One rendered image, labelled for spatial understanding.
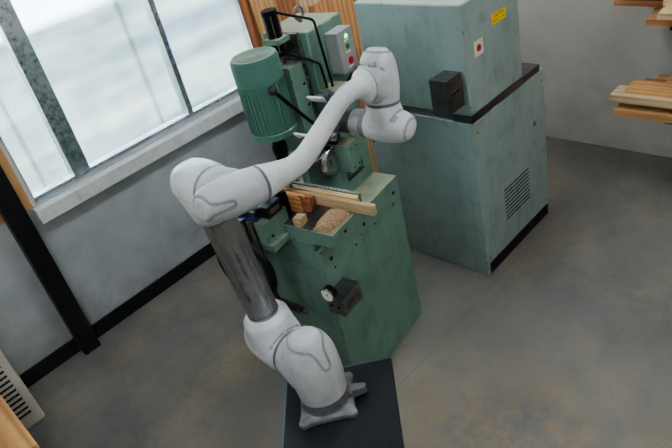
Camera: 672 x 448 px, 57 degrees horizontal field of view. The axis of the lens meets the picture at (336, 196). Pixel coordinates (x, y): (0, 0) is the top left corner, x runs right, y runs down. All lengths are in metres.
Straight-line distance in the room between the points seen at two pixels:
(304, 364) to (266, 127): 0.87
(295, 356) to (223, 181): 0.58
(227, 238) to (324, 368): 0.47
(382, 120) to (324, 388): 0.81
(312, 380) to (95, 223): 1.96
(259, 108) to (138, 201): 1.55
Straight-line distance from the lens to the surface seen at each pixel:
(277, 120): 2.25
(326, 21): 2.40
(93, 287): 3.66
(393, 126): 1.85
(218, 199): 1.56
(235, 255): 1.82
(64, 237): 3.50
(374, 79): 1.79
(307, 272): 2.45
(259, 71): 2.18
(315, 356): 1.85
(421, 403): 2.79
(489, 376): 2.86
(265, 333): 1.97
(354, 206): 2.30
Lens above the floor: 2.14
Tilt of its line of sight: 31 degrees down
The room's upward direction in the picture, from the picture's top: 14 degrees counter-clockwise
